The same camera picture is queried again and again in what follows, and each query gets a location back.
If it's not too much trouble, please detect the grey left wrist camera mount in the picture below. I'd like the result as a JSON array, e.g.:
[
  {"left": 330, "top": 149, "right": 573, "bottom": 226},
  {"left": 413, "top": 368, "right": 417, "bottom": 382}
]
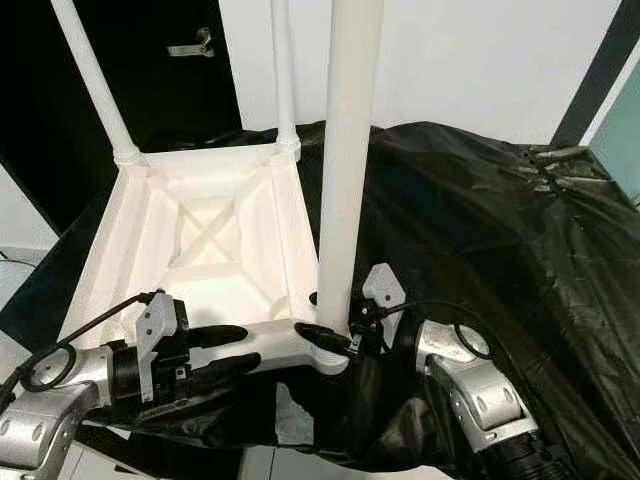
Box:
[{"left": 135, "top": 292, "right": 186, "bottom": 403}]

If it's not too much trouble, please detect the teal glass panel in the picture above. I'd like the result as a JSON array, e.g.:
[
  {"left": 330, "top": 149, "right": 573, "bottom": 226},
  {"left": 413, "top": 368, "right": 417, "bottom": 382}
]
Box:
[{"left": 590, "top": 70, "right": 640, "bottom": 201}]

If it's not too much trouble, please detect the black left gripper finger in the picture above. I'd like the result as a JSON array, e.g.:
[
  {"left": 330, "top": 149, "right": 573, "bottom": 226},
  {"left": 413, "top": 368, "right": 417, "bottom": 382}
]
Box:
[
  {"left": 186, "top": 352, "right": 262, "bottom": 397},
  {"left": 188, "top": 325, "right": 249, "bottom": 350}
]

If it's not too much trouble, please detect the wide grey tape piece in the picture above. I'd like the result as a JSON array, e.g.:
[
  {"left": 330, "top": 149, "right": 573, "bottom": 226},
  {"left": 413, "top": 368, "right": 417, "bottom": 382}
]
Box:
[{"left": 275, "top": 385, "right": 316, "bottom": 446}]

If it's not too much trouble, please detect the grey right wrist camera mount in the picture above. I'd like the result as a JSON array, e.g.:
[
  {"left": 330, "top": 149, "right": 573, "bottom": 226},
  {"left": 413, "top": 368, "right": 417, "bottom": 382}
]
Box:
[{"left": 363, "top": 263, "right": 406, "bottom": 321}]

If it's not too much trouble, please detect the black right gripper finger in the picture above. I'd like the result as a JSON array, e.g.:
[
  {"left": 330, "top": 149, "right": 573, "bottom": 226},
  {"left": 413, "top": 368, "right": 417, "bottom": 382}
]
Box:
[{"left": 295, "top": 322, "right": 361, "bottom": 353}]

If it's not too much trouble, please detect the silver door handle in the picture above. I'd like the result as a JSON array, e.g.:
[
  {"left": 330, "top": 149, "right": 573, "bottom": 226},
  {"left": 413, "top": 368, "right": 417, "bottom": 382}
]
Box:
[{"left": 168, "top": 28, "right": 216, "bottom": 58}]

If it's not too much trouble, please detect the black wall column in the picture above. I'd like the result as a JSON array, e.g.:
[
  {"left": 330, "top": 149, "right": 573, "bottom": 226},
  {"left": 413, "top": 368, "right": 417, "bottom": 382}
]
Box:
[{"left": 550, "top": 0, "right": 640, "bottom": 146}]

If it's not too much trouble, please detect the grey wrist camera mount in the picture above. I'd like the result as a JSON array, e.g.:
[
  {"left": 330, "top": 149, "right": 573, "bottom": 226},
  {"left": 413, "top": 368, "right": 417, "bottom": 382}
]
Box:
[
  {"left": 135, "top": 292, "right": 186, "bottom": 403},
  {"left": 363, "top": 263, "right": 406, "bottom": 321}
]

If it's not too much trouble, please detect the black plastic cover sheet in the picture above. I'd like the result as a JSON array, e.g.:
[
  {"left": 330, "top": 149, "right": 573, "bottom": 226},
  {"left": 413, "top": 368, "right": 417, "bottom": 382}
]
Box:
[{"left": 0, "top": 120, "right": 640, "bottom": 471}]

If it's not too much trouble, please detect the black door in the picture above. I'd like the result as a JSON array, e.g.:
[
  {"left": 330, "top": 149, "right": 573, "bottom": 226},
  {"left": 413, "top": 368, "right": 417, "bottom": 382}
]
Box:
[{"left": 0, "top": 0, "right": 239, "bottom": 236}]

